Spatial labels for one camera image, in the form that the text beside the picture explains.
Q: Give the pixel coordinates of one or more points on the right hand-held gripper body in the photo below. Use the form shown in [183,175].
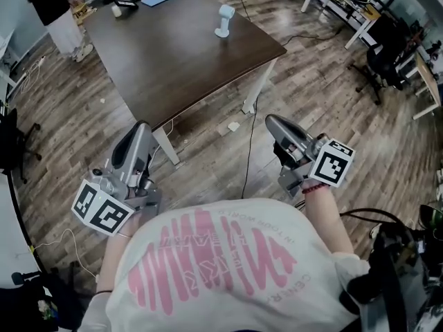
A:
[328,166]

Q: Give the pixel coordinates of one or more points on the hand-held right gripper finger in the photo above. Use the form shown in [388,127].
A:
[301,135]
[282,135]

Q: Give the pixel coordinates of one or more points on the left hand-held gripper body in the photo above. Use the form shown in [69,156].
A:
[104,213]

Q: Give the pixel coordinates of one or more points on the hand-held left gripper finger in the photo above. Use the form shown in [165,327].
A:
[119,147]
[140,154]

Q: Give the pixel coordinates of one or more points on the black shoulder bag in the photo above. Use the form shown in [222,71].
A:
[391,272]

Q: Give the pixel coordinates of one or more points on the person's right forearm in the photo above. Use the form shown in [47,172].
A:
[328,220]

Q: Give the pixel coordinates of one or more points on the black office chair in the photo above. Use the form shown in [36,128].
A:
[10,137]
[20,303]
[387,57]

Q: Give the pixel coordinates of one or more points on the white power strip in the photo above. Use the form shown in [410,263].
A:
[41,61]

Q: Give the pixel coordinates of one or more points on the white shirt with pink print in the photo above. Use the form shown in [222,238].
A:
[225,247]

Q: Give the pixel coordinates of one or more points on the small white cup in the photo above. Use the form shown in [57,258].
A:
[116,11]

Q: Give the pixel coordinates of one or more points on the yellow wooden crate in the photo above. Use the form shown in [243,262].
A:
[81,12]

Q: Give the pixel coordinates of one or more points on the black framed tablet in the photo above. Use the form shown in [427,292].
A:
[126,3]

